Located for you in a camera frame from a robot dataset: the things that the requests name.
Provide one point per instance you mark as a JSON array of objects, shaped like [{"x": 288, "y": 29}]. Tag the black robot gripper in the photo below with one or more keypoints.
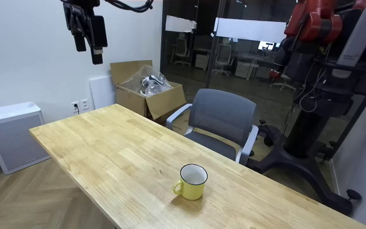
[{"x": 85, "y": 26}]

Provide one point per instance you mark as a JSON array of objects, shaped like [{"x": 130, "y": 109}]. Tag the yellow enamel mug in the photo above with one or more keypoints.
[{"x": 192, "y": 179}]

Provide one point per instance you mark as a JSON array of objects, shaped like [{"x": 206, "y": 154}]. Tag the clear plastic packing wrap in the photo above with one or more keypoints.
[{"x": 148, "y": 81}]

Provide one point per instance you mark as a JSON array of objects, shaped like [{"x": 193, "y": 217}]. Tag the open cardboard box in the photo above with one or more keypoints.
[{"x": 157, "y": 107}]

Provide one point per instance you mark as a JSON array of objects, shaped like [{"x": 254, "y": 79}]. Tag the white air purifier unit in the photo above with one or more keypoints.
[{"x": 18, "y": 149}]

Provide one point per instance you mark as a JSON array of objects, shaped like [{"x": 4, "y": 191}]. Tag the grey office chair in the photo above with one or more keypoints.
[{"x": 223, "y": 122}]

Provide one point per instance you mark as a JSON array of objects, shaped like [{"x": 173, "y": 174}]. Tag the red and black robot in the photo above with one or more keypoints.
[{"x": 324, "y": 53}]

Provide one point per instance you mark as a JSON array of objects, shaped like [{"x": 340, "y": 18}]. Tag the white wall panel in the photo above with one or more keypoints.
[{"x": 102, "y": 90}]

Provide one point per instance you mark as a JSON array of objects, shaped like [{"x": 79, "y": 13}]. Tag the white wall power outlet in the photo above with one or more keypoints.
[{"x": 80, "y": 105}]

